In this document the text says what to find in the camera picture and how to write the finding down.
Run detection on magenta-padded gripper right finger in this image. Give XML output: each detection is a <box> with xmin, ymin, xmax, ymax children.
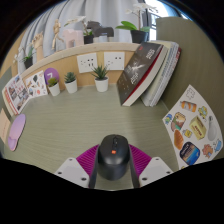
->
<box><xmin>128</xmin><ymin>143</ymin><xmax>174</xmax><ymax>188</ymax></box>

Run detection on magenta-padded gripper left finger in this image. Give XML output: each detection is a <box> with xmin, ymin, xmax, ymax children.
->
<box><xmin>54</xmin><ymin>143</ymin><xmax>101</xmax><ymax>190</ymax></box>

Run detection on black computer mouse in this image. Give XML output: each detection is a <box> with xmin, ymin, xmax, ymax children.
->
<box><xmin>97</xmin><ymin>133</ymin><xmax>131</xmax><ymax>182</ymax></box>

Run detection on lilac round mouse pad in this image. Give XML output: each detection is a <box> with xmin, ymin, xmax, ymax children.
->
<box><xmin>7</xmin><ymin>113</ymin><xmax>27</xmax><ymax>152</ymax></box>

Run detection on food sticker sheet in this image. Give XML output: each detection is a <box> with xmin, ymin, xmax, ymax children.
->
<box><xmin>162</xmin><ymin>84</ymin><xmax>224</xmax><ymax>170</ymax></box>

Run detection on tan notebook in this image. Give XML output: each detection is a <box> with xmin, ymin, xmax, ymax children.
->
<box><xmin>0</xmin><ymin>108</ymin><xmax>12</xmax><ymax>145</ymax></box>

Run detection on white assorted sticker sheet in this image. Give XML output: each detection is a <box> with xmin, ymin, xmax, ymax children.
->
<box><xmin>24</xmin><ymin>70</ymin><xmax>49</xmax><ymax>99</ymax></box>

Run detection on red and white magazine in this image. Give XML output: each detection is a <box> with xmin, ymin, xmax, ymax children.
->
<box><xmin>1</xmin><ymin>73</ymin><xmax>31</xmax><ymax>117</ymax></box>

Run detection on black cover book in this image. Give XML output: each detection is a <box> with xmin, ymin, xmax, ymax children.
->
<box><xmin>116</xmin><ymin>41</ymin><xmax>165</xmax><ymax>107</ymax></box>

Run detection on purple round number sign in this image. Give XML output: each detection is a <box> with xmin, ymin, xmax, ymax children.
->
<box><xmin>43</xmin><ymin>67</ymin><xmax>61</xmax><ymax>87</ymax></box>

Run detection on red-edged white book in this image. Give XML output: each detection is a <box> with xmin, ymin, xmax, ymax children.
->
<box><xmin>149</xmin><ymin>41</ymin><xmax>183</xmax><ymax>108</ymax></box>

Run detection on light wooden desk shelf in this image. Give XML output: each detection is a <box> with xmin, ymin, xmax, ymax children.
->
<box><xmin>18</xmin><ymin>41</ymin><xmax>148</xmax><ymax>91</ymax></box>

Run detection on wooden hand model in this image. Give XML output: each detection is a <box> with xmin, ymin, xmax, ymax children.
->
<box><xmin>31</xmin><ymin>31</ymin><xmax>45</xmax><ymax>62</ymax></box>

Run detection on wooden artist mannequin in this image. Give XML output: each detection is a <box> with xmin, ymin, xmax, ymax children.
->
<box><xmin>50</xmin><ymin>18</ymin><xmax>65</xmax><ymax>53</ymax></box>

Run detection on dark horse figure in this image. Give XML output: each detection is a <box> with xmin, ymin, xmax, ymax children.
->
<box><xmin>87</xmin><ymin>20</ymin><xmax>115</xmax><ymax>43</ymax></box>

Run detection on grey curtain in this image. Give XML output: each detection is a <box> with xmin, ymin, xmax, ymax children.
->
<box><xmin>16</xmin><ymin>0</ymin><xmax>148</xmax><ymax>74</ymax></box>

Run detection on white wall power outlet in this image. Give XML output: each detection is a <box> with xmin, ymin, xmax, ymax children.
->
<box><xmin>76</xmin><ymin>52</ymin><xmax>99</xmax><ymax>74</ymax></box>
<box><xmin>103</xmin><ymin>51</ymin><xmax>126</xmax><ymax>71</ymax></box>

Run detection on glass window with dark frame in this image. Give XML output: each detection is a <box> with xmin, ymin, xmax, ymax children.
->
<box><xmin>143</xmin><ymin>0</ymin><xmax>188</xmax><ymax>41</ymax></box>

